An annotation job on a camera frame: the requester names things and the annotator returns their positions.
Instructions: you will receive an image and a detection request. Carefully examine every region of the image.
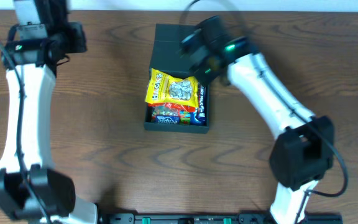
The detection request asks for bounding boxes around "green Haribo worms bag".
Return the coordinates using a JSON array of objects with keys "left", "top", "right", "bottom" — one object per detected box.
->
[{"left": 151, "top": 106, "right": 191, "bottom": 125}]

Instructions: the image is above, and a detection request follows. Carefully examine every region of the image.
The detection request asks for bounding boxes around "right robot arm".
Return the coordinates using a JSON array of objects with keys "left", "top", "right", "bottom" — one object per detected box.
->
[{"left": 178, "top": 16, "right": 335, "bottom": 223}]

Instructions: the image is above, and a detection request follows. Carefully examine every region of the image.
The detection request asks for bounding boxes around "blue Eclipse mints tin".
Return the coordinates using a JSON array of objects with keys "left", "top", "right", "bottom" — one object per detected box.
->
[{"left": 155, "top": 115, "right": 180, "bottom": 124}]

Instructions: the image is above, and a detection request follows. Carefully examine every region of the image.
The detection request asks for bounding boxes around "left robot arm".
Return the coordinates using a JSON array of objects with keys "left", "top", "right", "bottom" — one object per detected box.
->
[{"left": 0, "top": 0, "right": 98, "bottom": 223}]

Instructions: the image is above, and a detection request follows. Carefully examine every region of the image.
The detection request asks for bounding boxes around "black mounting rail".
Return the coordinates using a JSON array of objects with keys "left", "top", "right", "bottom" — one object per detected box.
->
[{"left": 99, "top": 212, "right": 344, "bottom": 224}]

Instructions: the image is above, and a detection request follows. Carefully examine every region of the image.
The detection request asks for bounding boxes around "red Hacks candy bag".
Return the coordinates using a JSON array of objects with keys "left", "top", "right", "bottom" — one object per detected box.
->
[{"left": 148, "top": 103, "right": 196, "bottom": 113}]

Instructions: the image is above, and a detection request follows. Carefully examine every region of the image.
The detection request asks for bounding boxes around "Dairy Milk chocolate bar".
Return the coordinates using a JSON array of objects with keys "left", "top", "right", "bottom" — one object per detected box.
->
[{"left": 198, "top": 85, "right": 206, "bottom": 115}]

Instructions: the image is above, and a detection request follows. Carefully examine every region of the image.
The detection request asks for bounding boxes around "dark green gift box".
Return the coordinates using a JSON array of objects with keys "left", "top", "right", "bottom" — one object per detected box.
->
[{"left": 144, "top": 24, "right": 209, "bottom": 134}]

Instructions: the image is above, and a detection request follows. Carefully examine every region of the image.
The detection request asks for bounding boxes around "blue Oreo cookie pack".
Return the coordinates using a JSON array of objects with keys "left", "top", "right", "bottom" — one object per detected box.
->
[{"left": 190, "top": 111, "right": 206, "bottom": 126}]

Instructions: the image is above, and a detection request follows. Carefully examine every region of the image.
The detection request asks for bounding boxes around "yellow Hacks candy bag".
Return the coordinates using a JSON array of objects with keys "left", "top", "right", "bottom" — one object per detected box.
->
[{"left": 145, "top": 68, "right": 198, "bottom": 108}]

